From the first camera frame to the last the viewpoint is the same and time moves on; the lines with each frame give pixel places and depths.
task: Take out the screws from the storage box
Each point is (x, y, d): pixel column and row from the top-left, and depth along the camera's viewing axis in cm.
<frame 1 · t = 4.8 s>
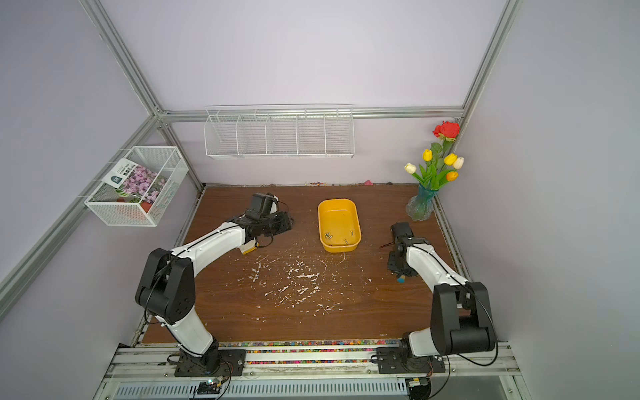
left hand: (291, 223, 91), fingers open
right hand: (400, 266, 90), fingers open
yellow plastic storage box: (339, 226, 108), on the table
blue glass vase: (420, 207, 104), point 9 cm above the table
artificial flower bouquet: (438, 167, 95), point 25 cm above the table

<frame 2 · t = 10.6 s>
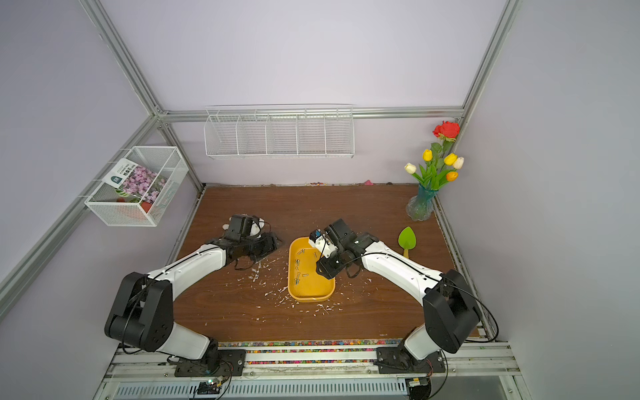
left hand: (280, 246, 88), fingers open
right hand: (322, 264, 83), fingers open
yellow plastic storage box: (305, 283, 92), on the table
green leaf spatula: (407, 240, 103), on the table
the other named things where they were.

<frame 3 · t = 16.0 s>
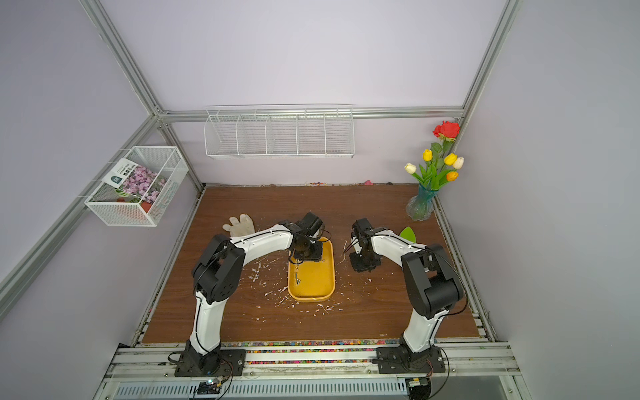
left hand: (318, 259, 93), fingers open
right hand: (359, 265, 94), fingers closed
the named things where they were.

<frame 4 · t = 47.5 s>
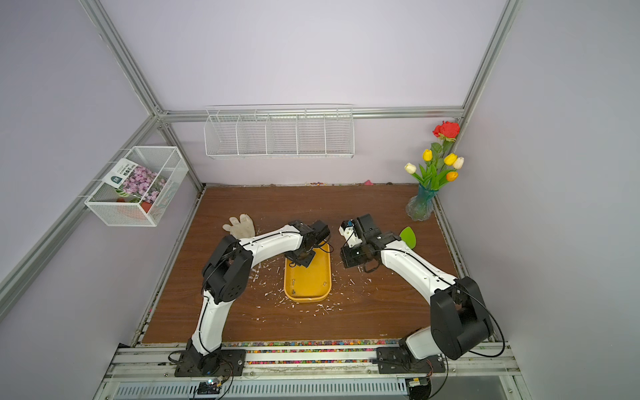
left hand: (296, 259, 93), fingers closed
right hand: (342, 256, 86), fingers closed
the named things where they were.

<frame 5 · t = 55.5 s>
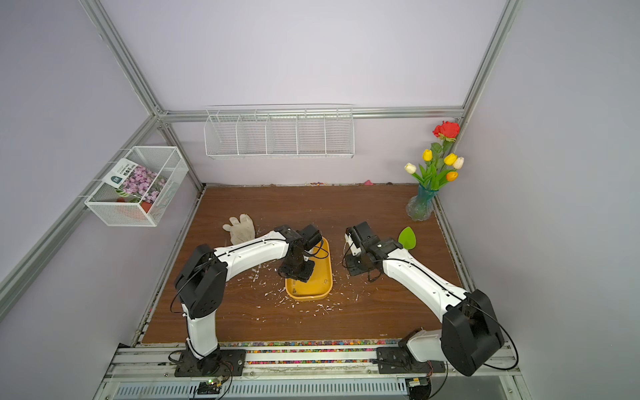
left hand: (302, 279, 85), fingers open
right hand: (352, 262, 85), fingers closed
the named things where they were.

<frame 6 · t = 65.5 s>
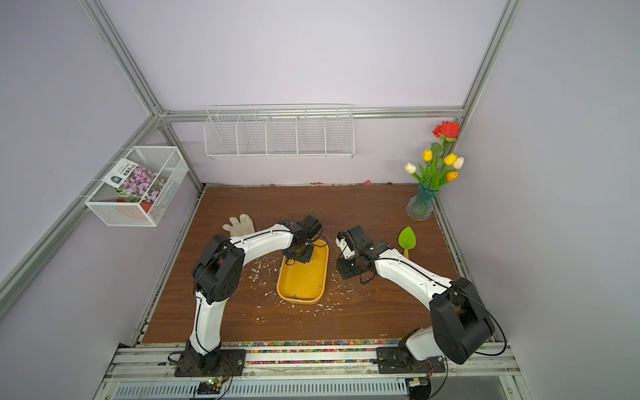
left hand: (300, 257, 95), fingers open
right hand: (341, 267, 86), fingers closed
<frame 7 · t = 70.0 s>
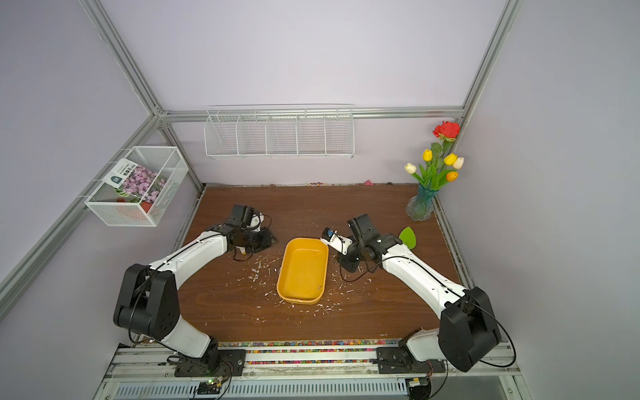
left hand: (275, 242, 89), fingers open
right hand: (339, 252, 83), fingers closed
